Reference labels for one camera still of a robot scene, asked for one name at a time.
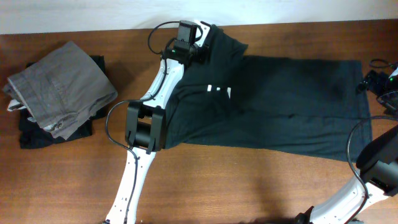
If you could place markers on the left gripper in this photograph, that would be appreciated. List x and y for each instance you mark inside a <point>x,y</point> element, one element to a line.
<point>201,55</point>

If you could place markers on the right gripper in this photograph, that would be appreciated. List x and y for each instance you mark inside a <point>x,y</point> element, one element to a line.
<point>380,79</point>

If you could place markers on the black Nike t-shirt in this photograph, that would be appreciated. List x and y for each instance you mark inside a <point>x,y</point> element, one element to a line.
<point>306,107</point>

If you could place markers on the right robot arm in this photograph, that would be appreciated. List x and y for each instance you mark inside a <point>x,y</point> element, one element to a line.
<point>375,171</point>

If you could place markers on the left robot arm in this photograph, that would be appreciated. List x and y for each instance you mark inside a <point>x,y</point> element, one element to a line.
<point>145,131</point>

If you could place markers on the folded grey trousers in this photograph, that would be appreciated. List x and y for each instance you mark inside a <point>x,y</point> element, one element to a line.
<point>62,90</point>

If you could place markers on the folded black garment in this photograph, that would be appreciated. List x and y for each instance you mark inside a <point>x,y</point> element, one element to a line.
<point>34,137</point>

